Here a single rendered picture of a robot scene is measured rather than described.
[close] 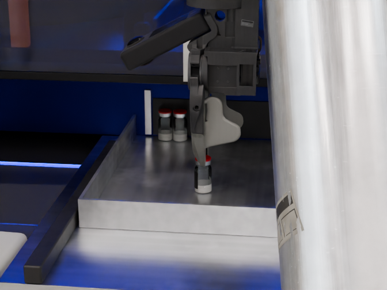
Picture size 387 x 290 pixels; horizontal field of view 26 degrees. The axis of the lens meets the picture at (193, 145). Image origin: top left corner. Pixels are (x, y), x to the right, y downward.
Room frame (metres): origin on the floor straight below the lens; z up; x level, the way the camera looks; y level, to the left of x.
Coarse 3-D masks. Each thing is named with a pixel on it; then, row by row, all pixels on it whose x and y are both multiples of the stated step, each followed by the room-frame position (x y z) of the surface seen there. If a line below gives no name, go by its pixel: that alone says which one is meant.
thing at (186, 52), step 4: (184, 44) 1.13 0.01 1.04; (184, 48) 1.13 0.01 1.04; (184, 52) 1.13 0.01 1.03; (188, 52) 1.13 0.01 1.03; (184, 56) 1.13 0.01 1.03; (184, 60) 1.13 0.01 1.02; (184, 64) 1.13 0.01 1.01; (184, 68) 1.13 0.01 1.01; (184, 72) 1.13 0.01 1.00; (184, 76) 1.13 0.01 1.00; (184, 80) 1.13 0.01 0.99
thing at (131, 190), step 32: (128, 128) 1.17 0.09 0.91; (128, 160) 1.11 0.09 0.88; (160, 160) 1.11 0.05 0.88; (192, 160) 1.11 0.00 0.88; (224, 160) 1.11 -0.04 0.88; (256, 160) 1.11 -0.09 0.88; (96, 192) 0.96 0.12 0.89; (128, 192) 0.99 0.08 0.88; (160, 192) 0.99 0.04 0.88; (192, 192) 0.99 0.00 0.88; (224, 192) 0.99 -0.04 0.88; (256, 192) 0.99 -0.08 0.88; (96, 224) 0.88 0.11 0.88; (128, 224) 0.88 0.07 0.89; (160, 224) 0.88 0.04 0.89; (192, 224) 0.87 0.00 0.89; (224, 224) 0.87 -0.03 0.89; (256, 224) 0.86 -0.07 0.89
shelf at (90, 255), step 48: (96, 144) 1.19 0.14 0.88; (96, 240) 0.85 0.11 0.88; (144, 240) 0.85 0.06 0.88; (192, 240) 0.85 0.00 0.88; (240, 240) 0.85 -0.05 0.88; (0, 288) 0.75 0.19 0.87; (48, 288) 0.75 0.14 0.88; (96, 288) 0.74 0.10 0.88; (144, 288) 0.74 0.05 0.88; (192, 288) 0.74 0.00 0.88; (240, 288) 0.74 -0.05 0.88
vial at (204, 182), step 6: (198, 162) 0.99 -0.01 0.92; (210, 162) 0.99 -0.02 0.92; (198, 168) 0.99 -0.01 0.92; (204, 168) 0.99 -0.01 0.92; (210, 168) 0.99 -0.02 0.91; (198, 174) 0.99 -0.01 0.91; (204, 174) 0.98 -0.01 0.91; (210, 174) 0.99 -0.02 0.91; (198, 180) 0.99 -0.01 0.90; (204, 180) 0.98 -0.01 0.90; (210, 180) 0.99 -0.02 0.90; (198, 186) 0.99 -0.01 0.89; (204, 186) 0.98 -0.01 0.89; (210, 186) 0.99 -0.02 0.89; (198, 192) 0.99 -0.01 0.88; (204, 192) 0.98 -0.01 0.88
